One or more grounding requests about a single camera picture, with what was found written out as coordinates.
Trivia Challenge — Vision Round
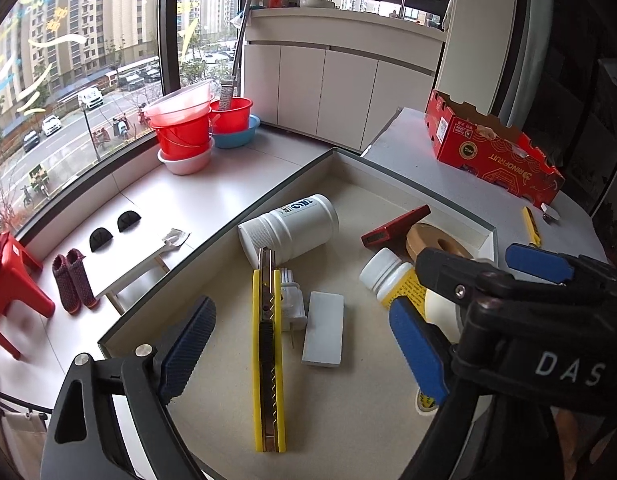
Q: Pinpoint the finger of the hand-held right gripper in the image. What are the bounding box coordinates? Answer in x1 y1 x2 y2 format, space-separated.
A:
415 246 509 321
505 242 617 297

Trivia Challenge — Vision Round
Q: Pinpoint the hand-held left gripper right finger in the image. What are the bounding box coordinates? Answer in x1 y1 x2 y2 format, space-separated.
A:
388 296 561 480

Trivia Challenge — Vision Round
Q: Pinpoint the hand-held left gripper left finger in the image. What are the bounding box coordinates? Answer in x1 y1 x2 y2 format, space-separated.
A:
41 296 218 480

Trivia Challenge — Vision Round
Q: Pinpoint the yellow label pill bottle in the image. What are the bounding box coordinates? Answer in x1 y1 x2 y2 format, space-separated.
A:
359 247 429 318

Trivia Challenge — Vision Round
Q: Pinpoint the red case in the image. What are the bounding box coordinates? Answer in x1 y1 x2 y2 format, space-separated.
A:
361 205 432 251

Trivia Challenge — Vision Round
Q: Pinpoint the large yellow utility knife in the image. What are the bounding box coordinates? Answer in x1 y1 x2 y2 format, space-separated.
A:
252 247 288 453

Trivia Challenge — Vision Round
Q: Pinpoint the grey shallow tray box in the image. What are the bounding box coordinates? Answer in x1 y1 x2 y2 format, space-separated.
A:
97 146 499 480

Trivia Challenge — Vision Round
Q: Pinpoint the white rectangular block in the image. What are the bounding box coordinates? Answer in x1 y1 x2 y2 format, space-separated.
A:
302 291 345 368

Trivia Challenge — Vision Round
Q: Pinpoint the white plug adapter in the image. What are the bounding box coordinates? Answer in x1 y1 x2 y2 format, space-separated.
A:
278 267 308 348

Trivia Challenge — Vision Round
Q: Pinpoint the large white pill bottle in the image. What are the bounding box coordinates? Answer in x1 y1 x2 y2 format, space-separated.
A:
237 194 340 268

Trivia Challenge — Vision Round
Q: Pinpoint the small yellow utility knife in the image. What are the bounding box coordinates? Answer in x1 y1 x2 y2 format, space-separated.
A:
522 205 543 247

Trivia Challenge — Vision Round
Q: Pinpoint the white low stool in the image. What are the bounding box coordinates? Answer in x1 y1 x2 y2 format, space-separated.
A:
96 245 172 316

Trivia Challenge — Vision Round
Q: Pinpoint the white crumpled cloth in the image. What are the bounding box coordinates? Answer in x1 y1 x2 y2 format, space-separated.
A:
161 227 192 251

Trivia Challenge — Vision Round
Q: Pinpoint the red cardboard box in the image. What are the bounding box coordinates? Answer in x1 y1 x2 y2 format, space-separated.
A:
424 89 566 207

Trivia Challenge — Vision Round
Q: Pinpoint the dark red knitted slipper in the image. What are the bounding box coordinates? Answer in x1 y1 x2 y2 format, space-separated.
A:
52 254 82 316
66 248 100 309

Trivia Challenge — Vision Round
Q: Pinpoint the dark glass cabinet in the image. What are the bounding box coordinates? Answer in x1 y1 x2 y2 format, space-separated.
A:
538 0 617 261

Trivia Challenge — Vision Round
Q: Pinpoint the red plastic stool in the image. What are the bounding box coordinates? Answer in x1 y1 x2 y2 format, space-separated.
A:
0 232 56 361

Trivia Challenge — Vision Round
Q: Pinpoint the white basin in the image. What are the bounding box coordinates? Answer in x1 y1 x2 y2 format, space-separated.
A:
157 137 216 176

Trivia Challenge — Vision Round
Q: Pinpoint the cream cloth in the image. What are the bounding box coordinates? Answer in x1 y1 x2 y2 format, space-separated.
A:
0 402 49 480

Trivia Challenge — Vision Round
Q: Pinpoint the white cabinet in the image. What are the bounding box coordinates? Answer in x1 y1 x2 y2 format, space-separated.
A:
243 7 446 152

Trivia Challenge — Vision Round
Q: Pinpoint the blue basin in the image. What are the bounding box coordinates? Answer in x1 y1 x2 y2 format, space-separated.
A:
211 114 262 150

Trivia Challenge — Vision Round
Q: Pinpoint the grey curtain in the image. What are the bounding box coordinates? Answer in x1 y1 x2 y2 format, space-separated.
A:
505 0 551 126

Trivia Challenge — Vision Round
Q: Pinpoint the metal pole with brush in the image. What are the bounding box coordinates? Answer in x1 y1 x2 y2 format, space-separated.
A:
219 0 266 111

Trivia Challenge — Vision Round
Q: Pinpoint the black cable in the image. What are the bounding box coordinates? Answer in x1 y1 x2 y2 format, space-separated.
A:
0 387 54 416

